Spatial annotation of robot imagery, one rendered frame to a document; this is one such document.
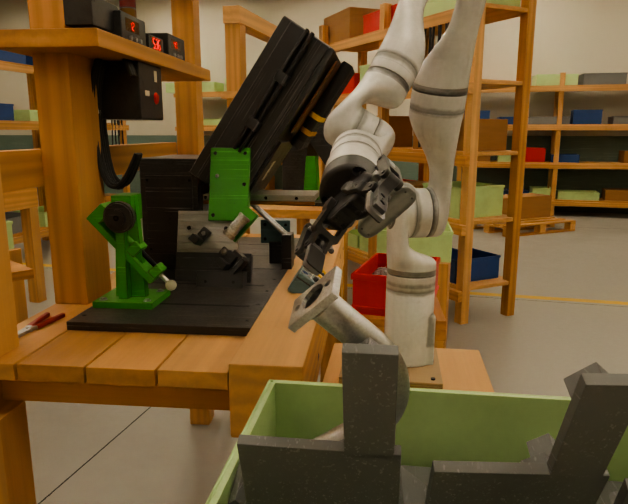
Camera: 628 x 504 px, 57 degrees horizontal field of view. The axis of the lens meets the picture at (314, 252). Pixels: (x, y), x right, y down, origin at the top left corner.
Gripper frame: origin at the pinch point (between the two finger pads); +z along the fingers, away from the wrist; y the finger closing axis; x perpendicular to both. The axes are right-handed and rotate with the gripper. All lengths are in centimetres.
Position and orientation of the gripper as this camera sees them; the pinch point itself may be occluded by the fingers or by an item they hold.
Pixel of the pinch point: (342, 240)
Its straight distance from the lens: 60.0
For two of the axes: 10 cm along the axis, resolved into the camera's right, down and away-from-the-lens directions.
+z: -1.2, 5.2, -8.4
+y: 6.7, -5.9, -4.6
